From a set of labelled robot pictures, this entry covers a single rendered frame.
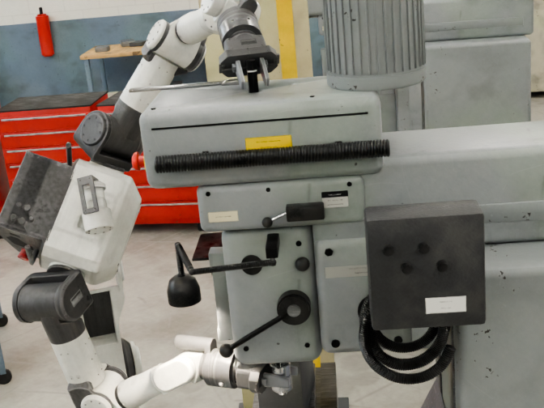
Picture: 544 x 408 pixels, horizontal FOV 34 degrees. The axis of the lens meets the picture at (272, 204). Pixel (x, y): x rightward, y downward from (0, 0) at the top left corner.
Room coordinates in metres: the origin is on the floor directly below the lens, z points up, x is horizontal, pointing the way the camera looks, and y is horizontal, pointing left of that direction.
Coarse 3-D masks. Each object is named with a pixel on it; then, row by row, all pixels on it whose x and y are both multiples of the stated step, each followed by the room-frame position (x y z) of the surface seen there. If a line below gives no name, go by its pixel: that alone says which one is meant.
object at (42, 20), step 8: (40, 8) 10.95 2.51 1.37; (40, 16) 10.90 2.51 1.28; (48, 16) 10.97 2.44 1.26; (40, 24) 10.90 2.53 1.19; (48, 24) 10.94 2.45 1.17; (40, 32) 10.90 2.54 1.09; (48, 32) 10.92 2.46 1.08; (40, 40) 10.91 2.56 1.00; (48, 40) 10.91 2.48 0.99; (40, 48) 10.94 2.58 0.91; (48, 48) 10.90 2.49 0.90; (48, 56) 10.92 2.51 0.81
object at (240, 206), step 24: (216, 192) 1.71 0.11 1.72; (240, 192) 1.71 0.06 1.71; (264, 192) 1.71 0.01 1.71; (288, 192) 1.70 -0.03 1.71; (312, 192) 1.70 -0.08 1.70; (336, 192) 1.69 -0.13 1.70; (360, 192) 1.69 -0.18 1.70; (216, 216) 1.71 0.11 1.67; (240, 216) 1.71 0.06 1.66; (264, 216) 1.71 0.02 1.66; (336, 216) 1.70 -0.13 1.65; (360, 216) 1.69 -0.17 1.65
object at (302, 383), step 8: (312, 360) 2.28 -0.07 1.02; (304, 368) 2.13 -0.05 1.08; (312, 368) 2.27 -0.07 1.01; (296, 376) 2.07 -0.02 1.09; (304, 376) 2.12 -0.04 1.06; (312, 376) 2.26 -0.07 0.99; (296, 384) 2.07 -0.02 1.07; (304, 384) 2.11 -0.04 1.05; (312, 384) 2.24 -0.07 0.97; (264, 392) 2.09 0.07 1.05; (272, 392) 2.08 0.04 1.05; (288, 392) 2.08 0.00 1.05; (296, 392) 2.07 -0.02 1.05; (304, 392) 2.10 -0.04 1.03; (264, 400) 2.09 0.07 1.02; (272, 400) 2.08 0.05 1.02; (280, 400) 2.08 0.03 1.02; (288, 400) 2.08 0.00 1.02; (296, 400) 2.07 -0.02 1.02; (304, 400) 2.09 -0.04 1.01
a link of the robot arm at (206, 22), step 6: (258, 6) 2.02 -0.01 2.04; (198, 12) 2.09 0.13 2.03; (258, 12) 2.02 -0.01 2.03; (198, 18) 2.09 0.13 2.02; (204, 18) 2.07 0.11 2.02; (210, 18) 2.08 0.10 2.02; (258, 18) 2.02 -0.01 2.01; (204, 24) 2.07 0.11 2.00; (210, 24) 2.07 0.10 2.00; (216, 24) 2.08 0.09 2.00; (204, 30) 2.09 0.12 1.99; (210, 30) 2.07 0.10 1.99; (216, 30) 2.07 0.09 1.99
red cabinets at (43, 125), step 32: (32, 96) 7.08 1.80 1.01; (64, 96) 6.95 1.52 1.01; (96, 96) 6.82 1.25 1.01; (0, 128) 6.60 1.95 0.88; (32, 128) 6.57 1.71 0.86; (64, 128) 6.55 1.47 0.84; (0, 160) 6.81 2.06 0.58; (64, 160) 6.55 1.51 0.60; (0, 192) 6.65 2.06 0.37; (160, 192) 6.39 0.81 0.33; (192, 192) 6.34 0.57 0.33
